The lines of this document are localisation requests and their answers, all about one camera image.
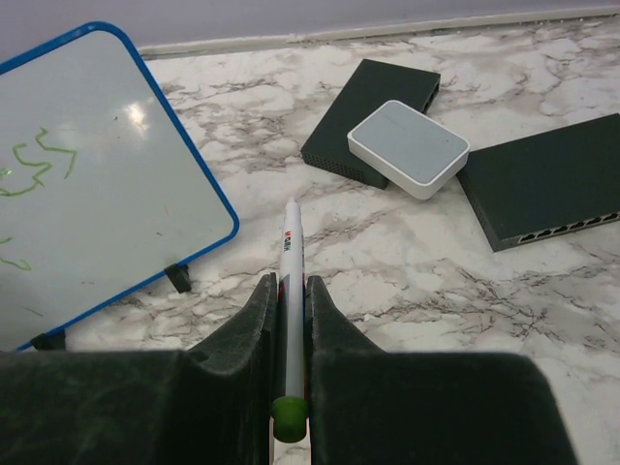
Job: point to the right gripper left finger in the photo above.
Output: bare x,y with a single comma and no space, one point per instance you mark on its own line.
205,405

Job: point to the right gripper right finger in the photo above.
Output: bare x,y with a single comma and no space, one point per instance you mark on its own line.
370,406

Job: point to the white marker pen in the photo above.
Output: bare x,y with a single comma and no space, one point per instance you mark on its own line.
289,406

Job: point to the blue framed whiteboard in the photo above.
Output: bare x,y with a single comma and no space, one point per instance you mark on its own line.
102,189

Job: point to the white small router box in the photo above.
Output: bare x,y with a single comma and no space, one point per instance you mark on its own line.
410,149

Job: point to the black flat box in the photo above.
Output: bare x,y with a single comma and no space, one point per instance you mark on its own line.
372,84

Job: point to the black network switch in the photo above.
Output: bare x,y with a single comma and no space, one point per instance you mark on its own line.
549,184

